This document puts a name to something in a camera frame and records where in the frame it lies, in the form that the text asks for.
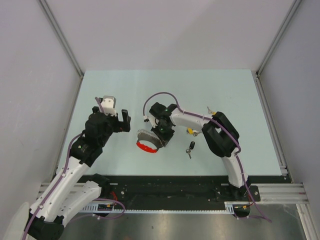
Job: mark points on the red-handled metal keyring holder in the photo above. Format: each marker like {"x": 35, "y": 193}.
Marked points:
{"x": 148, "y": 141}

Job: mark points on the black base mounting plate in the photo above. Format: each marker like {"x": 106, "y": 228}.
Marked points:
{"x": 214, "y": 187}

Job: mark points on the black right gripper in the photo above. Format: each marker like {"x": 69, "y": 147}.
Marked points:
{"x": 165, "y": 138}

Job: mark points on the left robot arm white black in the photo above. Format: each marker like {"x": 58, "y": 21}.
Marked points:
{"x": 55, "y": 208}

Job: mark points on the aluminium corner post left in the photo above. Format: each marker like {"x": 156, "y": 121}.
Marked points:
{"x": 48, "y": 13}

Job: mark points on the aluminium corner post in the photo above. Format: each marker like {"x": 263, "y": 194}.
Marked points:
{"x": 48, "y": 13}
{"x": 279, "y": 35}

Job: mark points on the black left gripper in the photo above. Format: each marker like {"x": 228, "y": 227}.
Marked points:
{"x": 121, "y": 125}

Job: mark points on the aluminium corner post right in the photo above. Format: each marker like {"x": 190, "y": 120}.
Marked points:
{"x": 279, "y": 35}

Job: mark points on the aluminium rail right side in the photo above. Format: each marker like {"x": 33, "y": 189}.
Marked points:
{"x": 271, "y": 126}

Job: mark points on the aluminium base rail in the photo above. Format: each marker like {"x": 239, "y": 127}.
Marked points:
{"x": 269, "y": 194}

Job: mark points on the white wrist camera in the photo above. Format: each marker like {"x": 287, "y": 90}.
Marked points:
{"x": 108, "y": 105}
{"x": 147, "y": 119}

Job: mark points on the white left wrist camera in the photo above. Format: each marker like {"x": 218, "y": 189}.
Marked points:
{"x": 108, "y": 105}

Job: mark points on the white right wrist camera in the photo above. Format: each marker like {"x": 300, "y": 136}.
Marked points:
{"x": 147, "y": 119}

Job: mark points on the grey slotted cable duct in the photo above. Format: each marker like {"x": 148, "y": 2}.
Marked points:
{"x": 206, "y": 207}

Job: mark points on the black tag with silver key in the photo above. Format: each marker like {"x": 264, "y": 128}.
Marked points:
{"x": 190, "y": 148}

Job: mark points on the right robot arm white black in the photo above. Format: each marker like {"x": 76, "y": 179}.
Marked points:
{"x": 220, "y": 135}

